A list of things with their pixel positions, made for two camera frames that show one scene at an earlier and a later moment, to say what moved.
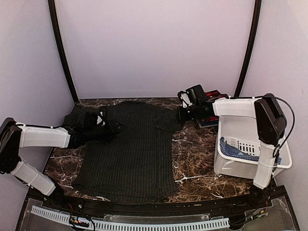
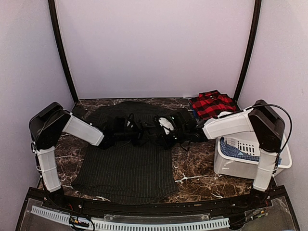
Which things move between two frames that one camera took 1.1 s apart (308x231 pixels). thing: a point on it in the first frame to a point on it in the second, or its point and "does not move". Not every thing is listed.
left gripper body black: [102, 134] to [136, 134]
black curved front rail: [226, 208] does not move
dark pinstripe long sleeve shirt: [137, 166] does not move
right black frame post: [252, 48] does not move
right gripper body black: [191, 115] to [168, 144]
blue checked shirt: [230, 152] does not move
